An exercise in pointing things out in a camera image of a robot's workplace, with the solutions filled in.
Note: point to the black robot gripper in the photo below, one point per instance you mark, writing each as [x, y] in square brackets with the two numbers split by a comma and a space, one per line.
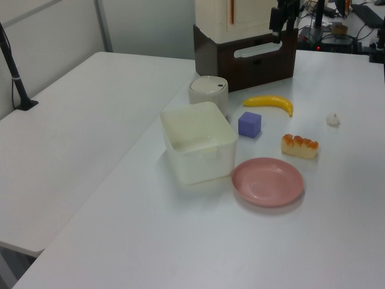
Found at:
[276, 19]

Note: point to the beige round trash can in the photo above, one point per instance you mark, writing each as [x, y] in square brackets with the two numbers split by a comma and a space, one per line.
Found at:
[207, 90]

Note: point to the black stand pole background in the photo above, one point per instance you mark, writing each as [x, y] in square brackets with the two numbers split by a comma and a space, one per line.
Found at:
[318, 13]

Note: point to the dark brown drawer box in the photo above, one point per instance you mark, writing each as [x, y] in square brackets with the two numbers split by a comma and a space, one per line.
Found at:
[255, 63]

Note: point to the black electronic device red light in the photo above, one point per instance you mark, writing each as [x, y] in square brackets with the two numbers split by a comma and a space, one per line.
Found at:
[335, 44]

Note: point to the small cardboard box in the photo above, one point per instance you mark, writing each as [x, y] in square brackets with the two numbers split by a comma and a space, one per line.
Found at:
[339, 29]

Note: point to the yellow toy banana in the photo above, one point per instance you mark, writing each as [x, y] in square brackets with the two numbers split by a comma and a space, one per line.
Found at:
[270, 101]

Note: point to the black keyboard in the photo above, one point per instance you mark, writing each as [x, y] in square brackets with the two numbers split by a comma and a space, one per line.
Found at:
[367, 13]

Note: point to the black clamp stand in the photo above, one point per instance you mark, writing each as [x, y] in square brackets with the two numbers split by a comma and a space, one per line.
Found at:
[377, 45]

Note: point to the purple cube block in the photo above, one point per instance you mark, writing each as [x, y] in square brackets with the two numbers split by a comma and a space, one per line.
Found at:
[249, 125]

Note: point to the crumpled white paper ball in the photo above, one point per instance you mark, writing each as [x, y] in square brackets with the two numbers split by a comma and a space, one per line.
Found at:
[333, 119]

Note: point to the toy bread slice orange topping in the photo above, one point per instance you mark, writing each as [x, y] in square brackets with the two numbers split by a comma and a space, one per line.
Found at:
[299, 147]

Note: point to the white square plastic container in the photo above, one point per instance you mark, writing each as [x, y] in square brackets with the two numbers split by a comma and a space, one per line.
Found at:
[195, 141]

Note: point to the pink round plate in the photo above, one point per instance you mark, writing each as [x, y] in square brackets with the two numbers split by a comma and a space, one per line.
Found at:
[267, 182]

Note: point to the black pole clamp base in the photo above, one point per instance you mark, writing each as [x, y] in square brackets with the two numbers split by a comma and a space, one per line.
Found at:
[27, 104]

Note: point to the black camera stand pole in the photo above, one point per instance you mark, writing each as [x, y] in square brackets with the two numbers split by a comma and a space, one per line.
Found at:
[12, 66]

